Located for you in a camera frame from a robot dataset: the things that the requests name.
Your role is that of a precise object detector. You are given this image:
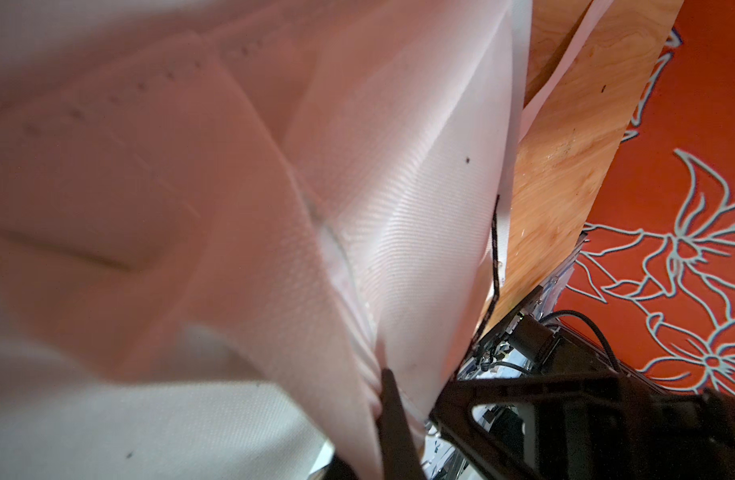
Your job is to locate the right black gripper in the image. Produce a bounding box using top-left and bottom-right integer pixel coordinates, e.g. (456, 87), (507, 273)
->
(431, 373), (735, 479)

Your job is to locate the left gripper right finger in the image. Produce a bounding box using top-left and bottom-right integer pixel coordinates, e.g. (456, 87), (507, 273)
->
(377, 369), (427, 480)

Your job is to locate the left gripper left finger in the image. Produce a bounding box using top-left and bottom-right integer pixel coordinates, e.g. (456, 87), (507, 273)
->
(321, 455), (358, 480)

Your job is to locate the white student backpack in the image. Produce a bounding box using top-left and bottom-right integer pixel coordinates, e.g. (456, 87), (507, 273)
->
(0, 1), (609, 479)

